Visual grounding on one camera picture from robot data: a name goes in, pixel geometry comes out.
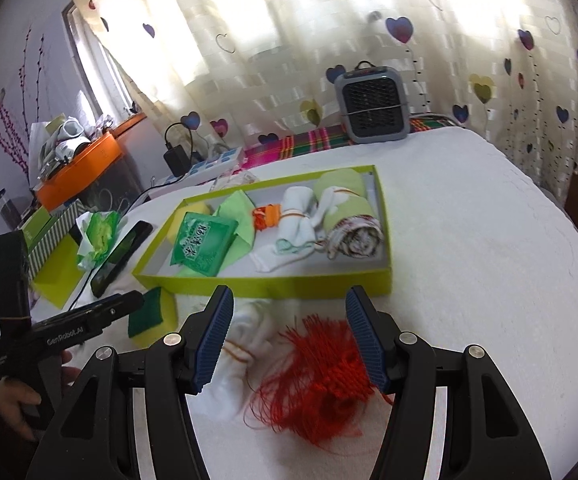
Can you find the black smartphone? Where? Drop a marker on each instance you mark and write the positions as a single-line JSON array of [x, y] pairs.
[[121, 257]]

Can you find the white blue power strip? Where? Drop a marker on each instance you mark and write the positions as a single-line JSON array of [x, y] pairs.
[[209, 165]]

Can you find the orange tray with items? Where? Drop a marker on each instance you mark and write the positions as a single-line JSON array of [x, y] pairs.
[[84, 170]]

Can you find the person's left hand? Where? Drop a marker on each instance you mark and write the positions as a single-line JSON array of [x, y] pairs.
[[11, 400]]

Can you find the green tissue packet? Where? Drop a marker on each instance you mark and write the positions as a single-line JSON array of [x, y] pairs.
[[201, 242]]

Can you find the orange window ledge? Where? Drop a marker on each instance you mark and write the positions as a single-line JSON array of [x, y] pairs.
[[129, 124]]

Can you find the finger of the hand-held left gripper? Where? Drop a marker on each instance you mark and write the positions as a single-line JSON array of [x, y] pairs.
[[119, 305]]

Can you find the heart print curtain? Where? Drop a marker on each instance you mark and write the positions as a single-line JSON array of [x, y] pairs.
[[319, 20]]

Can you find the colourful plaid cloth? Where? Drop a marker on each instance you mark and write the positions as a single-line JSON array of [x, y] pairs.
[[309, 142]]

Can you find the dark jar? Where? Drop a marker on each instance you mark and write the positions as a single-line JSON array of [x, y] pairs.
[[6, 210]]

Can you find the pink blossom wall decal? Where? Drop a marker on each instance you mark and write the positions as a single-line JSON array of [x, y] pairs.
[[4, 125]]

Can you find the striped green box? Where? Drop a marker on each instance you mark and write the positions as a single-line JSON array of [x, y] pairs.
[[51, 240]]

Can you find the orange cloth bundle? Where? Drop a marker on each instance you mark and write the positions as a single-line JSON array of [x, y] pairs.
[[265, 217]]

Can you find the open green tissue pack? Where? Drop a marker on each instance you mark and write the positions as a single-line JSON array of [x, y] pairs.
[[96, 237]]

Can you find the window frame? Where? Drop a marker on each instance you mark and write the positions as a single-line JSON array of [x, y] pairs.
[[111, 75]]

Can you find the white papers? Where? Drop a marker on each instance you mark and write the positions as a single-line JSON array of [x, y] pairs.
[[236, 181]]

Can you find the grey portable fan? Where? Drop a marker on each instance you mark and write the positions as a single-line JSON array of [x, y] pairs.
[[371, 105]]

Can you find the light green cloth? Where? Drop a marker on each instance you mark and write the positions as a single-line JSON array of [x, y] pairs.
[[241, 215]]

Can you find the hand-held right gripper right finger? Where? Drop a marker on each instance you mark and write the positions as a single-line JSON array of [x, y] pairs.
[[366, 342]]

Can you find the yellow green box lid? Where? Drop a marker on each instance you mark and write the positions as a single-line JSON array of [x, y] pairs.
[[61, 280]]

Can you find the white clutter pile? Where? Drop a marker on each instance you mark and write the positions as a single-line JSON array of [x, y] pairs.
[[69, 130]]

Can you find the lime green cardboard box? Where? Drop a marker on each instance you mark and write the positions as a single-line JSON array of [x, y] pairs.
[[279, 285]]

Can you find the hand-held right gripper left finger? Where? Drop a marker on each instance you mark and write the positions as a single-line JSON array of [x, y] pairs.
[[214, 340]]

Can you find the dark glass tank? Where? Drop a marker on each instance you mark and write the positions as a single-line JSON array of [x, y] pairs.
[[114, 185]]

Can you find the black power adapter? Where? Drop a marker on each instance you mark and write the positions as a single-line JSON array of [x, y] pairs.
[[176, 160]]

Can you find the green white towel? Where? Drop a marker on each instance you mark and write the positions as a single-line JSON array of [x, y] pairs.
[[354, 220]]

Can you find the yellow sponge with green scrub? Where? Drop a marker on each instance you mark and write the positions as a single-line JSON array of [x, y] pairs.
[[161, 307], [200, 208]]

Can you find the white sock bundle teal trim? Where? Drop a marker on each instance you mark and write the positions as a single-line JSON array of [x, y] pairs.
[[296, 220]]

